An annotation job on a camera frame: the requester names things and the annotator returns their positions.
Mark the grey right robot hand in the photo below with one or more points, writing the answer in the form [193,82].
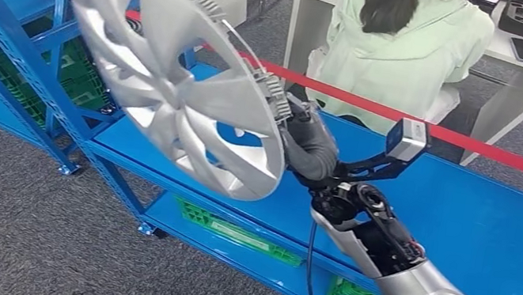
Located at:
[310,128]

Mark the silver wheel cover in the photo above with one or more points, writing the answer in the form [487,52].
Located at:
[164,29]

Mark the blue steel shelf rack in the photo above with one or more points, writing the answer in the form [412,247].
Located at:
[468,213]

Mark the seated person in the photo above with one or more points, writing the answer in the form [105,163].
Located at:
[402,69]

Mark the red barrier tape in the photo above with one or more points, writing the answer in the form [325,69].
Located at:
[504,155]

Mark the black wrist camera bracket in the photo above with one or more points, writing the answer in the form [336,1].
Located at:
[370,167]

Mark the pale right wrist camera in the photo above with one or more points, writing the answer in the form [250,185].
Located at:
[408,141]

